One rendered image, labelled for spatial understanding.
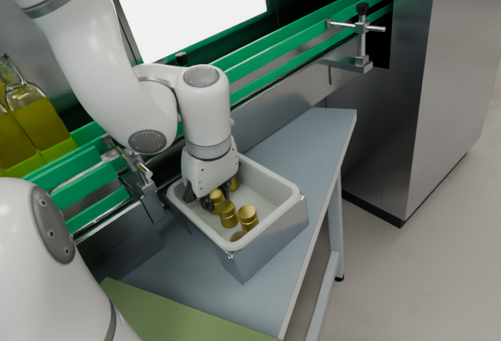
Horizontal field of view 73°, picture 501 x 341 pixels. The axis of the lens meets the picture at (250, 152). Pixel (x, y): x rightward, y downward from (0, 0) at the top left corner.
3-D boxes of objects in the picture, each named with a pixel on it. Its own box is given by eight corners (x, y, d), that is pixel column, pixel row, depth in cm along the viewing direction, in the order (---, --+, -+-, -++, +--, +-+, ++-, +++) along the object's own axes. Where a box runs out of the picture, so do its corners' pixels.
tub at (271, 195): (237, 175, 79) (228, 145, 74) (310, 222, 64) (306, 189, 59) (174, 220, 71) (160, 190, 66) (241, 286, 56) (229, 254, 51)
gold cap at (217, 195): (231, 207, 69) (227, 191, 66) (218, 217, 67) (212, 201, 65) (221, 199, 71) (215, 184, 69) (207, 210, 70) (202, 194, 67)
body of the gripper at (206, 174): (217, 113, 59) (221, 155, 68) (168, 141, 55) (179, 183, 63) (246, 135, 56) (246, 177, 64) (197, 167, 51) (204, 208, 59)
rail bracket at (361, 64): (335, 76, 102) (332, -2, 89) (386, 89, 91) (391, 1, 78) (325, 83, 100) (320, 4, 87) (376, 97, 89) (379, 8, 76)
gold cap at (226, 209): (242, 220, 66) (238, 204, 63) (229, 231, 64) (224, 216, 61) (231, 212, 68) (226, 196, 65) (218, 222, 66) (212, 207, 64)
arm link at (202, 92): (112, 98, 42) (119, 56, 49) (132, 154, 50) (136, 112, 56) (232, 88, 44) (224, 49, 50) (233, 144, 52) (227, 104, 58)
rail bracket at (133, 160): (131, 163, 68) (103, 110, 60) (172, 201, 56) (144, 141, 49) (117, 171, 66) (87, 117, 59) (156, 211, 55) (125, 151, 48)
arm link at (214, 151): (217, 104, 58) (218, 116, 60) (174, 129, 54) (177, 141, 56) (247, 126, 55) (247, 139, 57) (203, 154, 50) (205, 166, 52)
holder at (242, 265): (223, 169, 83) (215, 143, 78) (309, 224, 64) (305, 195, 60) (164, 210, 75) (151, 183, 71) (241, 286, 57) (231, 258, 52)
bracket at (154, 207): (148, 192, 71) (135, 166, 67) (170, 213, 64) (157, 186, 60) (133, 201, 69) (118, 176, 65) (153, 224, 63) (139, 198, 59)
